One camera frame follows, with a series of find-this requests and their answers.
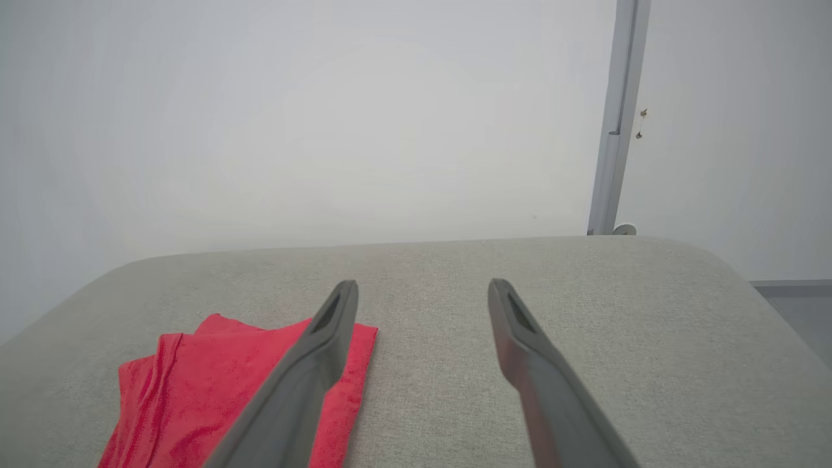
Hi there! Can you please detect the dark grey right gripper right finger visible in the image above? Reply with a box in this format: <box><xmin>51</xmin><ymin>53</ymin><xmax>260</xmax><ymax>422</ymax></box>
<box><xmin>487</xmin><ymin>278</ymin><xmax>642</xmax><ymax>468</ymax></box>

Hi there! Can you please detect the grey metal post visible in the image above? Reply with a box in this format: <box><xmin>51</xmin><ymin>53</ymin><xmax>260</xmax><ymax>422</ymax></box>
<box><xmin>586</xmin><ymin>0</ymin><xmax>652</xmax><ymax>236</ymax></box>

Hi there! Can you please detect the red garment with white cuffs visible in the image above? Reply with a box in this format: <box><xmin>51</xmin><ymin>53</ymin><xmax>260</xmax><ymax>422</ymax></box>
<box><xmin>97</xmin><ymin>313</ymin><xmax>380</xmax><ymax>468</ymax></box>

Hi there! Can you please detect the grey fabric sofa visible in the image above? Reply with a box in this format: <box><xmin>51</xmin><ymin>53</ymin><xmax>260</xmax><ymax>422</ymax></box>
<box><xmin>0</xmin><ymin>235</ymin><xmax>832</xmax><ymax>468</ymax></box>

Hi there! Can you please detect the dark wall baseboard strip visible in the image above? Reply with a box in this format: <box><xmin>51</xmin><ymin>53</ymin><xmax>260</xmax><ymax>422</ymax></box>
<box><xmin>747</xmin><ymin>279</ymin><xmax>832</xmax><ymax>298</ymax></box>

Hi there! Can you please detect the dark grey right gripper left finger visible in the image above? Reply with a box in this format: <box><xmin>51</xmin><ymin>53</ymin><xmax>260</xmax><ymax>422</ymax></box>
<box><xmin>204</xmin><ymin>279</ymin><xmax>360</xmax><ymax>468</ymax></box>

